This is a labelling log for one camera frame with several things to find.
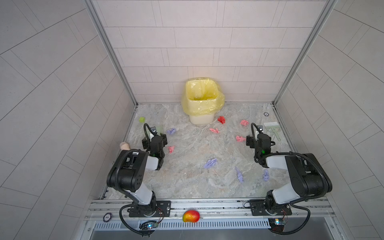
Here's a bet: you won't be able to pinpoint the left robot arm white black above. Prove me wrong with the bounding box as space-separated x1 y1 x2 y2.
107 123 168 216

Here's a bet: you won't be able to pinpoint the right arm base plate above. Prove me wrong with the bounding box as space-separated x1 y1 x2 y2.
248 200 292 218

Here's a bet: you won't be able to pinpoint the aluminium front rail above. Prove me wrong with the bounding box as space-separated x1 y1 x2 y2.
83 197 335 236

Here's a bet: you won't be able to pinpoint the red yellow mango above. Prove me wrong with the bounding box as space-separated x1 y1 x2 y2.
183 210 201 223

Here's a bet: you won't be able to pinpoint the right circuit board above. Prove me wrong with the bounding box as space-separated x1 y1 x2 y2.
268 218 286 233

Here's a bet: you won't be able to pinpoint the pink paper scrap far right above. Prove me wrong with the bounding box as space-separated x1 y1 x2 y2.
241 120 249 126

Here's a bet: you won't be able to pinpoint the purple paper scrap long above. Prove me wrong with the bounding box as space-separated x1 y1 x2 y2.
235 167 244 183

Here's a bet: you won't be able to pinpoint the circuit board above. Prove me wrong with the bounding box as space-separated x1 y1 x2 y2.
268 218 286 233
140 221 159 231

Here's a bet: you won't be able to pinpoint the pink paper scrap centre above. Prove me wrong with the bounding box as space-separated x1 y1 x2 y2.
210 128 220 134

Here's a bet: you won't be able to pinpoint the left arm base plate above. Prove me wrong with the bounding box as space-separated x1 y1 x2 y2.
127 201 171 218

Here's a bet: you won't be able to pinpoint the beige rolling pin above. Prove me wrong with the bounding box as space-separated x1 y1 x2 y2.
120 142 131 151

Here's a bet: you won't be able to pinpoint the left circuit board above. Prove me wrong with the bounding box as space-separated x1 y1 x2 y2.
140 221 159 231

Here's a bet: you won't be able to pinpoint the beige bin yellow bag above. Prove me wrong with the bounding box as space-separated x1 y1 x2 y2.
181 78 225 125

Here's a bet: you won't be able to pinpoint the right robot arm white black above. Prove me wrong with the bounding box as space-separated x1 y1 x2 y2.
246 123 333 215

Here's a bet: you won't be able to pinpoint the pink paper scrap left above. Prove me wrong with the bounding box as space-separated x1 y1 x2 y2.
168 146 175 154

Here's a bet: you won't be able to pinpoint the pink paper scrap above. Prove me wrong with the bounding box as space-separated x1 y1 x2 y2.
241 120 249 126
168 146 175 154
210 128 220 134
236 136 247 142

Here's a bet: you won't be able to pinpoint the green hand brush white bristles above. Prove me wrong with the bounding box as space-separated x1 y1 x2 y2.
264 122 281 142

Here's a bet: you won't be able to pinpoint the red paper scrap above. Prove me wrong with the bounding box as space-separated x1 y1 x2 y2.
218 116 226 125

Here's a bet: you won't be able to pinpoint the poker chip on rail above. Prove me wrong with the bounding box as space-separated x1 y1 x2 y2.
103 213 113 223

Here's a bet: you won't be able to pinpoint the green dustpan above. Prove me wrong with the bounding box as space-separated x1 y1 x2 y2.
156 125 165 134

